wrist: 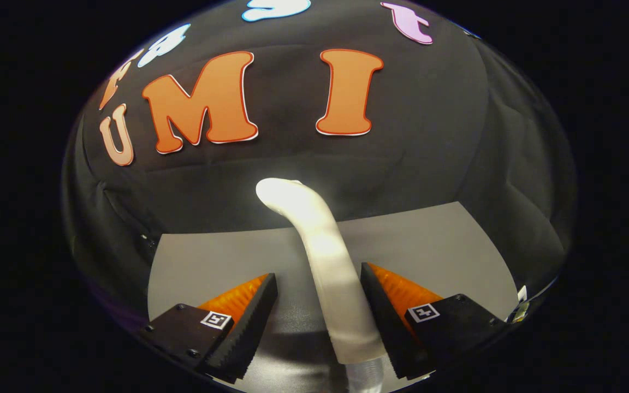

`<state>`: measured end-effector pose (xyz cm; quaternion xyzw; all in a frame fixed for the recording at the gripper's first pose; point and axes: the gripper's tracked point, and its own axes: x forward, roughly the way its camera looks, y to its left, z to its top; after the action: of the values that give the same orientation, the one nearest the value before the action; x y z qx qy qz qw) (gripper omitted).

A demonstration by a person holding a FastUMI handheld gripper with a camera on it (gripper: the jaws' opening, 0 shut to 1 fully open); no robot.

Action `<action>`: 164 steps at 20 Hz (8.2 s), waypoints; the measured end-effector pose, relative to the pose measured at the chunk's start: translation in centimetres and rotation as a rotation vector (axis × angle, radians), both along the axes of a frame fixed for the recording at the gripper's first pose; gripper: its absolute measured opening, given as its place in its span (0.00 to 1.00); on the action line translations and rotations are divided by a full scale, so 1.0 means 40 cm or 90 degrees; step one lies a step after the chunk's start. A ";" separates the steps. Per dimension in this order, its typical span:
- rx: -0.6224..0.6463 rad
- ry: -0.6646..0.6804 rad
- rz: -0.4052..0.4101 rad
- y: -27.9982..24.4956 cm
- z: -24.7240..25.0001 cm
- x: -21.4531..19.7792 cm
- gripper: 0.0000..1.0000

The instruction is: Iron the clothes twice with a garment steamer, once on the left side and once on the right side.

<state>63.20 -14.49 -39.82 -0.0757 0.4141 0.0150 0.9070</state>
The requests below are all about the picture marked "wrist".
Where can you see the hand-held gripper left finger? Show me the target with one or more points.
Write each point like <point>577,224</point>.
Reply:
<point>249,327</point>

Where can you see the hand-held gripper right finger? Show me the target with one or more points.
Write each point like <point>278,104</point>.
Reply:
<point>385,327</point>

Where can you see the white garment steamer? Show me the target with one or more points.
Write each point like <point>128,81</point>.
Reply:
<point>331,262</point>

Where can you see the grey cabinet with dark top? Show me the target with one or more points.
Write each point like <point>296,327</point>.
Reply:
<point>216,256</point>

